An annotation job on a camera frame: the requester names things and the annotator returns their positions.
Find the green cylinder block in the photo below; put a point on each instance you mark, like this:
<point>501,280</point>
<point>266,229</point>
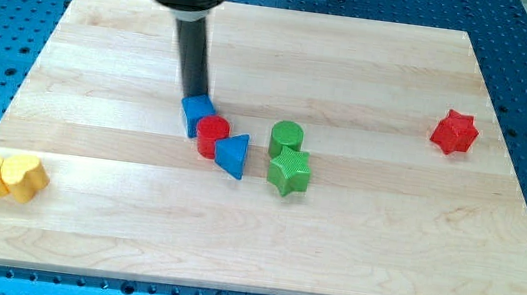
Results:
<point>285,134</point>

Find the blue cube block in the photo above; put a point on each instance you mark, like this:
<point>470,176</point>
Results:
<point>196,108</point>

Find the light wooden board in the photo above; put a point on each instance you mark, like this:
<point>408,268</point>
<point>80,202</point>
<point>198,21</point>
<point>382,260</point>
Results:
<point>385,212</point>

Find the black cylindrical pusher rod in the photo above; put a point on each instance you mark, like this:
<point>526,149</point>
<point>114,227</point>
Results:
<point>192,44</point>

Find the red star block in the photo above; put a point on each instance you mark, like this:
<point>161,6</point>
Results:
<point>455,133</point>

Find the yellow heart block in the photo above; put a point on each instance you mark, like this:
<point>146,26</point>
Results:
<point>24,176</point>

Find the red cylinder block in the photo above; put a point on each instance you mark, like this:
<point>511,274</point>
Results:
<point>209,130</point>

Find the blue triangular prism block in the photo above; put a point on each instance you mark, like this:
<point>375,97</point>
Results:
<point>231,154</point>

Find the green star block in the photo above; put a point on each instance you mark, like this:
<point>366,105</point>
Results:
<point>289,171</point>

